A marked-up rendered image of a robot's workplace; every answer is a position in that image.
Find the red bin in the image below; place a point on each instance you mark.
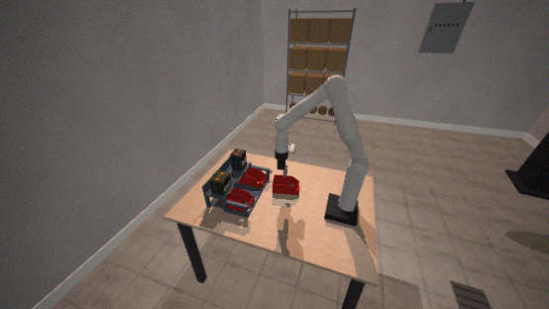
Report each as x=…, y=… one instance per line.
x=256, y=178
x=281, y=185
x=240, y=196

